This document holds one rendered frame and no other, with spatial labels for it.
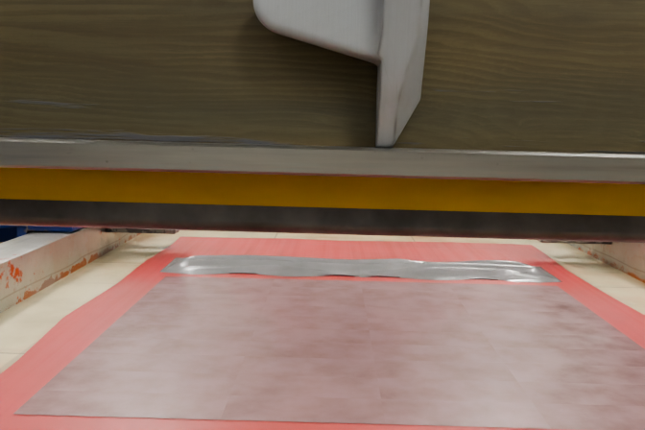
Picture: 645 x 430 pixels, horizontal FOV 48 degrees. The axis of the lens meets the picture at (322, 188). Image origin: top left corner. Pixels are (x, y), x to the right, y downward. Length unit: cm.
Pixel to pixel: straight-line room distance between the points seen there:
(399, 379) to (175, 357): 13
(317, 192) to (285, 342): 19
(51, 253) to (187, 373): 25
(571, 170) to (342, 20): 10
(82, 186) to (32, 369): 16
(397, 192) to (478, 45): 6
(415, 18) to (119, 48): 11
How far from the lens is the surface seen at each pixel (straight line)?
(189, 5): 27
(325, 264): 66
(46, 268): 62
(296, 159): 25
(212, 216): 28
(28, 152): 27
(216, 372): 40
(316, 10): 25
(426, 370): 41
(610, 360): 47
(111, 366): 42
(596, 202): 29
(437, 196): 28
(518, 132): 27
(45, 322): 52
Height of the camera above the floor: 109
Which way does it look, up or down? 5 degrees down
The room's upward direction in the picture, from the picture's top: 1 degrees clockwise
